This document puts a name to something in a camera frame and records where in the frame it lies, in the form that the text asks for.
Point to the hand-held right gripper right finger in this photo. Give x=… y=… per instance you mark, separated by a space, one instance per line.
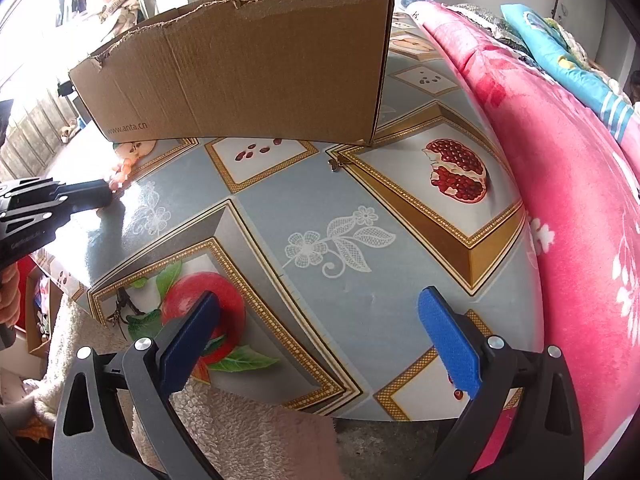
x=450 y=345

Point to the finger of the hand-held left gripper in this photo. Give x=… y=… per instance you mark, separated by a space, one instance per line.
x=40 y=217
x=85 y=189

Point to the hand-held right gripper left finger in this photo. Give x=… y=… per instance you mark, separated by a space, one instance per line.
x=192 y=342

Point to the brown cardboard box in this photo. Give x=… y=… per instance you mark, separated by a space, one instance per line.
x=250 y=75

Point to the person's left hand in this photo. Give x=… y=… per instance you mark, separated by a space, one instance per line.
x=9 y=295

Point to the white fuzzy towel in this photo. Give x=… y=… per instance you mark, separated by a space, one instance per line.
x=240 y=435

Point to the pink floral blanket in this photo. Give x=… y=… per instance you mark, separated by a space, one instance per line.
x=550 y=160

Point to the gold bee charm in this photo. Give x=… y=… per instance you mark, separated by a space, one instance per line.
x=334 y=164

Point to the blue patterned pillow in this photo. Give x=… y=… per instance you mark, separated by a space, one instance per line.
x=550 y=45

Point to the grey patterned cushion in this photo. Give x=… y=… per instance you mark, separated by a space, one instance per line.
x=480 y=15

